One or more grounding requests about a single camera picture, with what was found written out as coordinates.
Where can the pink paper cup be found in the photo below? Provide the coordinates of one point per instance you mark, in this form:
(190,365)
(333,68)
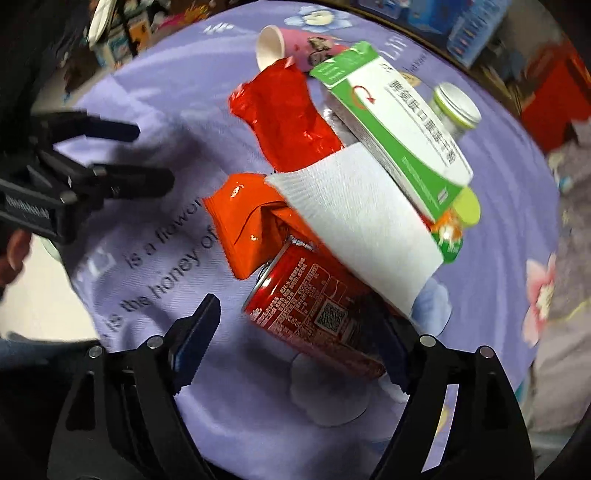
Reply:
(300,46)

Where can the green and white medicine box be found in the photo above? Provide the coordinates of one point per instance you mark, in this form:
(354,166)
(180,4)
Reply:
(406,134)

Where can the green snack packet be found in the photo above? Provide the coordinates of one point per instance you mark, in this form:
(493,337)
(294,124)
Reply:
(466,207)

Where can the red soda can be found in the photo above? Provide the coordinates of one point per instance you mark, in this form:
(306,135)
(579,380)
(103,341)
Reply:
(300,304)

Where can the stack of colourful boxes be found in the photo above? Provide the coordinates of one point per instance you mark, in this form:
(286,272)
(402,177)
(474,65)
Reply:
(120,41)

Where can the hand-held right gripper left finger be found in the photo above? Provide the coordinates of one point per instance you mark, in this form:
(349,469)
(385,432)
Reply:
(187,357)

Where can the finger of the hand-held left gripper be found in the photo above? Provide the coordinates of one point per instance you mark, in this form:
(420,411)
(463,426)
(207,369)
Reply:
(101,127)
(134,182)

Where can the blue printed toy box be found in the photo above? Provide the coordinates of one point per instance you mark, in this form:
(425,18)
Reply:
(475,32)

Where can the person's left hand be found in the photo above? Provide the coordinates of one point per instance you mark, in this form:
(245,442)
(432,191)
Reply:
(14,258)

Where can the purple floral tablecloth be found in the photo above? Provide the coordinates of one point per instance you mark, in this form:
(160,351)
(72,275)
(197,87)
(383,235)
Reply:
(152,83)

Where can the red foil wrapper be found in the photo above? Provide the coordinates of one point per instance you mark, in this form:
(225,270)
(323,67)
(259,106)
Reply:
(281,115)

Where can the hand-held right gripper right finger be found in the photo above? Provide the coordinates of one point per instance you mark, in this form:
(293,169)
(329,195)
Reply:
(393,357)

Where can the white paper tissue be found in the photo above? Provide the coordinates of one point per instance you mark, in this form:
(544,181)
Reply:
(360,217)

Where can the orange snack packet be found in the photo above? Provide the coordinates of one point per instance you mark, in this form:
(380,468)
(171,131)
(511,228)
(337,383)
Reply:
(240,217)

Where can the large red box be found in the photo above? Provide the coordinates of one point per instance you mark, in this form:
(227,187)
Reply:
(558,101)

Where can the white jar with green label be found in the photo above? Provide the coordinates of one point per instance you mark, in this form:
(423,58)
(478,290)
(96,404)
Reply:
(455,110)

